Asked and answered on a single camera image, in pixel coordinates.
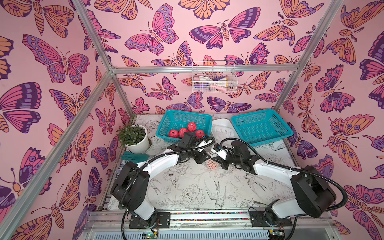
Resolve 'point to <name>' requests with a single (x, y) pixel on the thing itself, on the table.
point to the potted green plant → (134, 137)
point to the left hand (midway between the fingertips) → (208, 153)
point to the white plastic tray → (222, 128)
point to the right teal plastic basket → (261, 126)
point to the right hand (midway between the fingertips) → (214, 155)
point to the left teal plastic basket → (172, 119)
